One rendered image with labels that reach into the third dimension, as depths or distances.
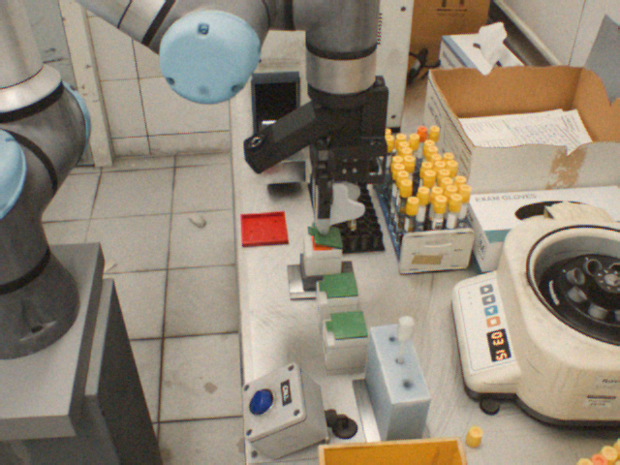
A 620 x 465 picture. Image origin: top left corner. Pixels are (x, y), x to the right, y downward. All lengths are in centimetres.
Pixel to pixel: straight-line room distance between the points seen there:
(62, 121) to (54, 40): 173
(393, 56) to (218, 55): 67
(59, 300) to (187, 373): 115
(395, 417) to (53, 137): 50
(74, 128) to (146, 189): 177
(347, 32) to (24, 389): 52
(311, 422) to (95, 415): 30
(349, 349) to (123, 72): 200
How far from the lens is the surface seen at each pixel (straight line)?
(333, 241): 84
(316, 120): 72
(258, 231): 98
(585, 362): 72
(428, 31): 157
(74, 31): 252
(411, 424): 70
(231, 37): 52
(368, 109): 73
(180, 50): 53
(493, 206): 96
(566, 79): 123
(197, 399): 187
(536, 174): 100
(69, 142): 84
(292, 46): 112
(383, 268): 93
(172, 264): 225
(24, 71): 80
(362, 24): 66
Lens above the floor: 151
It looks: 40 degrees down
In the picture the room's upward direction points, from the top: straight up
